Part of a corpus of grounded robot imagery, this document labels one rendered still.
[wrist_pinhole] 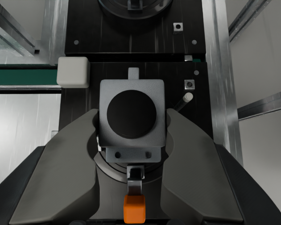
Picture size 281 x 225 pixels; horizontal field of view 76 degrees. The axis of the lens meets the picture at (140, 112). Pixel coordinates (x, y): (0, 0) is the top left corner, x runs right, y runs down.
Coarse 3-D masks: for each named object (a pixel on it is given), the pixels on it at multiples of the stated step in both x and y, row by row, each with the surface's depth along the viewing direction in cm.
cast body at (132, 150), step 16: (112, 80) 12; (128, 80) 12; (144, 80) 12; (160, 80) 12; (112, 96) 12; (128, 96) 11; (144, 96) 11; (160, 96) 12; (112, 112) 11; (128, 112) 11; (144, 112) 11; (160, 112) 12; (112, 128) 11; (128, 128) 11; (144, 128) 11; (160, 128) 12; (112, 144) 11; (128, 144) 11; (144, 144) 11; (160, 144) 11; (112, 160) 14; (128, 160) 14; (144, 160) 14; (160, 160) 14
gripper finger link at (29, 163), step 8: (32, 152) 9; (40, 152) 9; (24, 160) 8; (32, 160) 8; (16, 168) 8; (24, 168) 8; (32, 168) 8; (8, 176) 7; (16, 176) 7; (24, 176) 7; (0, 184) 7; (8, 184) 7; (16, 184) 7; (24, 184) 7; (0, 192) 7; (8, 192) 7; (16, 192) 7; (0, 200) 6; (8, 200) 6; (16, 200) 6; (0, 208) 6; (8, 208) 6; (0, 216) 6; (8, 216) 6; (0, 224) 6; (8, 224) 6; (40, 224) 6; (48, 224) 6
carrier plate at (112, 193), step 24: (96, 72) 30; (120, 72) 30; (144, 72) 30; (168, 72) 30; (192, 72) 30; (72, 96) 29; (96, 96) 29; (168, 96) 29; (72, 120) 28; (192, 120) 28; (120, 192) 26; (144, 192) 26; (96, 216) 25; (120, 216) 25; (168, 216) 26
